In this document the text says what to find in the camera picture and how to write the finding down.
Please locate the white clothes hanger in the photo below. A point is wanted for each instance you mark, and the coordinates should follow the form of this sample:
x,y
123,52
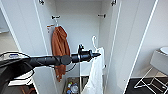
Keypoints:
x,y
94,41
56,22

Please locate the white t-shirt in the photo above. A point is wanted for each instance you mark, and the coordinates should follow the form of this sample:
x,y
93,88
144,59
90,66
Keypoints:
x,y
95,76

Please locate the white wardrobe door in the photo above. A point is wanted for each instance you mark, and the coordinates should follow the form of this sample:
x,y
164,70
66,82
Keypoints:
x,y
133,33
23,26

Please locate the orange hoodie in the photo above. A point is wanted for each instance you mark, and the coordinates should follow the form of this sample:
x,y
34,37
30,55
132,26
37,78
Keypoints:
x,y
60,46

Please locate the grey storage basket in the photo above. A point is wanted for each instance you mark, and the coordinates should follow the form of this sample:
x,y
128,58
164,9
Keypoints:
x,y
66,83

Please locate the white wardrobe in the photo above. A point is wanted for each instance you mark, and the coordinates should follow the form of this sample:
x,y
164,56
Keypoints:
x,y
83,23

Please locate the white round bottle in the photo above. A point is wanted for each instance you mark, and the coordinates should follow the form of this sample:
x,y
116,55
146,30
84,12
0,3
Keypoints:
x,y
75,89

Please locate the black door hinge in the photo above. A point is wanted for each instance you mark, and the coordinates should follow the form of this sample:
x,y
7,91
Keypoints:
x,y
41,1
113,2

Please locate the white table board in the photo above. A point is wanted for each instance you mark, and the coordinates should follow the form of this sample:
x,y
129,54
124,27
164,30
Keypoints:
x,y
21,80

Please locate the black wall hook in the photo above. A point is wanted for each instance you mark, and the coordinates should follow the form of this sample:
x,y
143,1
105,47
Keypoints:
x,y
55,16
101,15

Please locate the grey wall panel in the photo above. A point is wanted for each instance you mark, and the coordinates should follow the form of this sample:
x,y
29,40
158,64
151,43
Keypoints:
x,y
3,23

